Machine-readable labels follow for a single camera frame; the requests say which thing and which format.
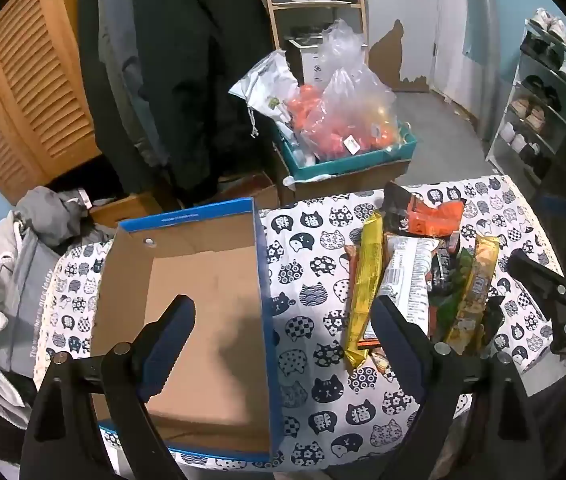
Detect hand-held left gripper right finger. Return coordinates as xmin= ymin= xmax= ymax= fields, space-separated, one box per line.
xmin=369 ymin=295 xmax=548 ymax=480

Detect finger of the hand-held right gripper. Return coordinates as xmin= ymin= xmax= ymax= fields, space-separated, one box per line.
xmin=507 ymin=249 xmax=566 ymax=312

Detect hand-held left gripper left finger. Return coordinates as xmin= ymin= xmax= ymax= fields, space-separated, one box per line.
xmin=20 ymin=294 xmax=199 ymax=480

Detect orange patterned snack packet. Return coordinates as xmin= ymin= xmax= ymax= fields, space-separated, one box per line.
xmin=357 ymin=339 xmax=395 ymax=377

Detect green snack packet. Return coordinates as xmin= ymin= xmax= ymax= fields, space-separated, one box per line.
xmin=432 ymin=247 xmax=476 ymax=343

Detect white snack packet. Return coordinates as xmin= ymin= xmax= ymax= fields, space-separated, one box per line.
xmin=378 ymin=234 xmax=441 ymax=328

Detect blue cardboard box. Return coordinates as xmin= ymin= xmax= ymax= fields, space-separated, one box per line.
xmin=88 ymin=197 xmax=285 ymax=463

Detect long yellow snack packet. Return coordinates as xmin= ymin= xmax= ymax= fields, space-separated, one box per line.
xmin=344 ymin=210 xmax=385 ymax=372

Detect dark striped snack packet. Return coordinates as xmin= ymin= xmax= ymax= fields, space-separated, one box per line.
xmin=429 ymin=242 xmax=461 ymax=297

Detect orange-red snack packet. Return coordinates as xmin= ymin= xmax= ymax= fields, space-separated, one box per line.
xmin=403 ymin=199 xmax=465 ymax=239

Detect black snack packet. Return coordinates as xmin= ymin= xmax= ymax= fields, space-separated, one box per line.
xmin=379 ymin=181 xmax=426 ymax=235

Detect cat print tablecloth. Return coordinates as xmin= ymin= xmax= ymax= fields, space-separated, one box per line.
xmin=33 ymin=174 xmax=566 ymax=473

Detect wooden crate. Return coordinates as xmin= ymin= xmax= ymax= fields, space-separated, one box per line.
xmin=89 ymin=191 xmax=166 ymax=230

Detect rows of shoes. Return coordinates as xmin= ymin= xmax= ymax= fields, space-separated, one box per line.
xmin=498 ymin=7 xmax=566 ymax=177

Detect brown cardboard box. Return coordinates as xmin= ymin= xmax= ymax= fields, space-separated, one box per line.
xmin=273 ymin=142 xmax=412 ymax=207

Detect small cardboard box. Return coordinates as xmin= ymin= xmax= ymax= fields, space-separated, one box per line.
xmin=217 ymin=172 xmax=280 ymax=211

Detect grey jacket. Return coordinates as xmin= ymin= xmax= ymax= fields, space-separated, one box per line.
xmin=13 ymin=185 xmax=116 ymax=252

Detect metal shoe rack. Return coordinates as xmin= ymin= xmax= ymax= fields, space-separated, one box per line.
xmin=484 ymin=7 xmax=566 ymax=187

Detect teal crate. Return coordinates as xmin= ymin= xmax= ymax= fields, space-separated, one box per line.
xmin=269 ymin=119 xmax=420 ymax=182

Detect plastic bag of oranges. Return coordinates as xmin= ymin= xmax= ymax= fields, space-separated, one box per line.
xmin=287 ymin=66 xmax=405 ymax=162

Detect white door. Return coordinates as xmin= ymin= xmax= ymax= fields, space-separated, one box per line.
xmin=430 ymin=0 xmax=491 ymax=108

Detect black coat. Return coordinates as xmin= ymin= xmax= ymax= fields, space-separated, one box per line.
xmin=130 ymin=0 xmax=276 ymax=198

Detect white printed bag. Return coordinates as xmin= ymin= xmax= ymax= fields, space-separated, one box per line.
xmin=228 ymin=50 xmax=305 ymax=137

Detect dark grey coat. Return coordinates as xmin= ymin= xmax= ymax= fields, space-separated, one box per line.
xmin=77 ymin=0 xmax=169 ymax=188

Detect wooden louvered cabinet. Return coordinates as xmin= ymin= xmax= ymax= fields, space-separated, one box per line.
xmin=0 ymin=0 xmax=105 ymax=203

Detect clear plastic bag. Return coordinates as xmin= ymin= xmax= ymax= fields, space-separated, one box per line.
xmin=314 ymin=19 xmax=370 ymax=78

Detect wooden shelf rack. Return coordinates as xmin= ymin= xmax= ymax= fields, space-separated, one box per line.
xmin=257 ymin=0 xmax=370 ymax=88

